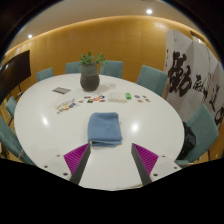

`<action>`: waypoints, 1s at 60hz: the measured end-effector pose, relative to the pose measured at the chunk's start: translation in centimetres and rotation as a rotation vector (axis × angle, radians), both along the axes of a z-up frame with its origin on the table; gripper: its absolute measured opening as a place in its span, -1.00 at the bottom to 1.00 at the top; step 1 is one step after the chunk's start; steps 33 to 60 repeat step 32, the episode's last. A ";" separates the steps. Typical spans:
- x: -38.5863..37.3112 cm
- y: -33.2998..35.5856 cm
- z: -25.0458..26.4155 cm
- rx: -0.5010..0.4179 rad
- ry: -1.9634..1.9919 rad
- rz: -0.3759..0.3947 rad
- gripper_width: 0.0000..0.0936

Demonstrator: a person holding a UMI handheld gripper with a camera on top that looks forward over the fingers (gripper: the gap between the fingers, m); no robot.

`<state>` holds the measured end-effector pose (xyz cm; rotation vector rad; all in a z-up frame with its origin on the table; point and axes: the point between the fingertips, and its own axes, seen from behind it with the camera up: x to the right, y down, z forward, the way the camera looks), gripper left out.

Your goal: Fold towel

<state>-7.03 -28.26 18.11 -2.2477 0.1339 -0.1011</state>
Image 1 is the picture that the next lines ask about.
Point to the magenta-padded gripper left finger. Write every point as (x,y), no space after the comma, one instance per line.
(76,160)

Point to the colourful sticker sheet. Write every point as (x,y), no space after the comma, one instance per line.
(66,105)

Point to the flat grey card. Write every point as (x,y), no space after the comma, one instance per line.
(61,90)

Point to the black wall screen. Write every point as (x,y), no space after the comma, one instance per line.
(13,75)

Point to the small colourful stickers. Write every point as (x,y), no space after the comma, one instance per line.
(147,100)

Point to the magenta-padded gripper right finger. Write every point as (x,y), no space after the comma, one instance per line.
(148,161)

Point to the teal chairs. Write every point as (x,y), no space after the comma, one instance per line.
(151,78)

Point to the white flat box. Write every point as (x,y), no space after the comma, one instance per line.
(116,97)

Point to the white calligraphy folding screen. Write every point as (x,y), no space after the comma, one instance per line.
(186,76)

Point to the blue towel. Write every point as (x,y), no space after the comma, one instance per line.
(105,128)

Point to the black bag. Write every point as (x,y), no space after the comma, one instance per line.
(187,141)

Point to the colourful round stickers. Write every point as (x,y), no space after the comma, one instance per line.
(96,98)

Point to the ceiling lights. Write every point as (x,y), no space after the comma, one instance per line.
(149,11)

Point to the potted plant in grey pot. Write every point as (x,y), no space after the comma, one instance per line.
(89,78)

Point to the small green item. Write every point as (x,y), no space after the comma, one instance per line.
(128,96)

